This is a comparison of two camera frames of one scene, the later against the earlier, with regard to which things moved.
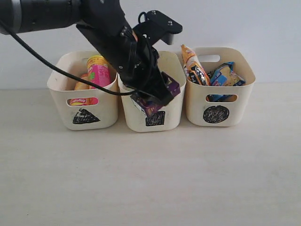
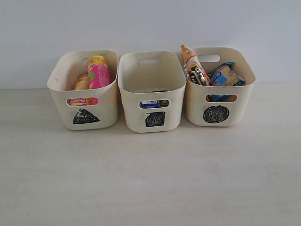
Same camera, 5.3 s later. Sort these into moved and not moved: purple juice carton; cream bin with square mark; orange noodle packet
Moved: purple juice carton
Not moved: orange noodle packet; cream bin with square mark
